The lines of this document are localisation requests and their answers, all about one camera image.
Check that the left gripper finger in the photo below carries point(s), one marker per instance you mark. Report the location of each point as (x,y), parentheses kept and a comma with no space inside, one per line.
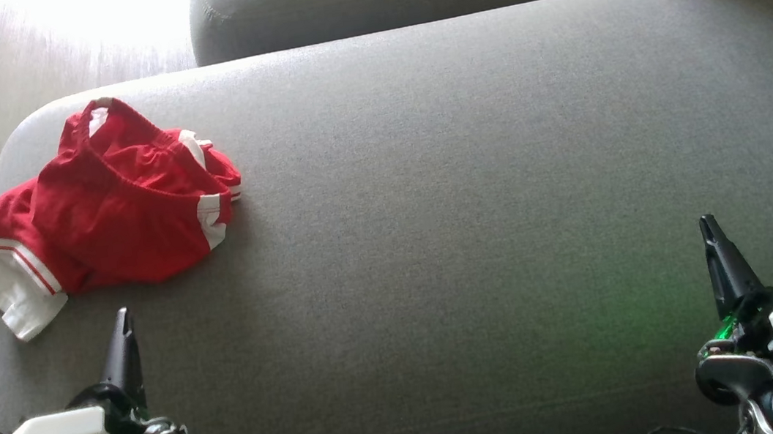
(125,359)

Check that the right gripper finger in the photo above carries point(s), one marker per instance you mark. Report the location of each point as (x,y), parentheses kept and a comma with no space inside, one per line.
(726,271)

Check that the red jersey number 23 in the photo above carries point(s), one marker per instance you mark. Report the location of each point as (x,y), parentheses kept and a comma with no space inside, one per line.
(129,219)

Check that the grey fabric sofa seat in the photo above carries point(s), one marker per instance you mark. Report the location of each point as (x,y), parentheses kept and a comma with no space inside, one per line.
(465,200)

